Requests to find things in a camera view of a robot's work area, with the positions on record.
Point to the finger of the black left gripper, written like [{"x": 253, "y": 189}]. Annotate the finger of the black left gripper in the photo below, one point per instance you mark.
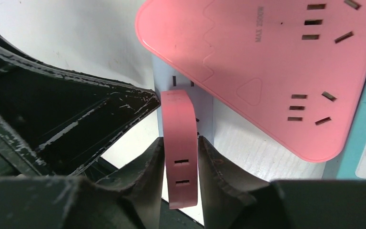
[{"x": 59, "y": 122}]

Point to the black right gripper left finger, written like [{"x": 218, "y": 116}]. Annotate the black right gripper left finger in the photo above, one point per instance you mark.
[{"x": 129, "y": 198}]

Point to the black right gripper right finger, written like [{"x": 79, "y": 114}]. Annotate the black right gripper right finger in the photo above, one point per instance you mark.
[{"x": 235, "y": 199}]

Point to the pink small plug adapter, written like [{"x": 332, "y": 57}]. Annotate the pink small plug adapter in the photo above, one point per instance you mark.
[{"x": 181, "y": 160}]

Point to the light blue power strip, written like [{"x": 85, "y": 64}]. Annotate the light blue power strip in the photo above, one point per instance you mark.
[{"x": 187, "y": 109}]

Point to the pink triangular socket adapter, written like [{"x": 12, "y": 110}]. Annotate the pink triangular socket adapter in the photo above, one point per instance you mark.
[{"x": 293, "y": 68}]

